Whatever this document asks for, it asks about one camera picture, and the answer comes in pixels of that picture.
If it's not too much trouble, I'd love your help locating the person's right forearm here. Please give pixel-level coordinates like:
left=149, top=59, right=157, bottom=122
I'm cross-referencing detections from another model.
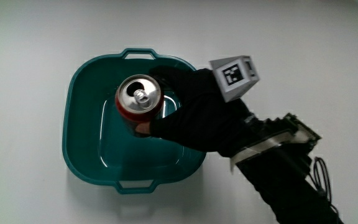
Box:
left=229, top=109, right=344, bottom=224

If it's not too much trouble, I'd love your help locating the teal plastic basin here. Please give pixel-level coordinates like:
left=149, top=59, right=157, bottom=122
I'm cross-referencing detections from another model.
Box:
left=62, top=47, right=207, bottom=195

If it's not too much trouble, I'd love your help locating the person's right hand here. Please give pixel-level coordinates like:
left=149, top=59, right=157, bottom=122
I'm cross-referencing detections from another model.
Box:
left=134, top=55, right=260, bottom=158

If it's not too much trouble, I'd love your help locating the green circuit board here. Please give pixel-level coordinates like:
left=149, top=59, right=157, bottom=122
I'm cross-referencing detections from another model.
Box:
left=283, top=112, right=323, bottom=152

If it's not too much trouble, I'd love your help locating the black cable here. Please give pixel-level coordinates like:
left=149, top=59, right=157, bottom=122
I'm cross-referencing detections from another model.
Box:
left=308, top=156, right=340, bottom=217

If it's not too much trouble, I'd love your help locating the red cola can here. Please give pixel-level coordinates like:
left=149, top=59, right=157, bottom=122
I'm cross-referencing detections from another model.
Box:
left=114, top=73, right=165, bottom=138

